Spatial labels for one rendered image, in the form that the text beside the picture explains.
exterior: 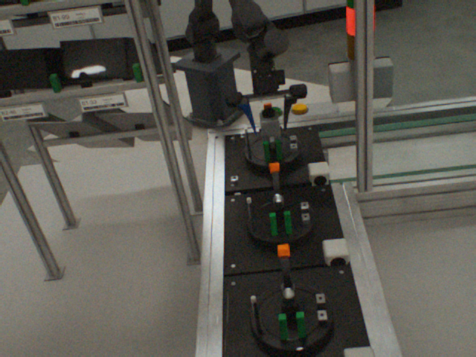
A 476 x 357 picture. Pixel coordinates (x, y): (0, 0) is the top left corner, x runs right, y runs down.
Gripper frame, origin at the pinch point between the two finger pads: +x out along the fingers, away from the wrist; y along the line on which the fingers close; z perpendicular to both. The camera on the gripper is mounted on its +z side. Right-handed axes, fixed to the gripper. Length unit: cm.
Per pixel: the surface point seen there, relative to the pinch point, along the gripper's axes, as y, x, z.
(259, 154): -3.1, 7.7, -4.6
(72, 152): -60, -1, -38
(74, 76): -35.1, -9.2, 26.3
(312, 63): 35, -65, -262
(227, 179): -11.1, 12.9, -1.2
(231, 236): -10.4, 24.8, 14.2
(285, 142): 3.4, 5.4, -7.6
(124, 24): -97, -116, -279
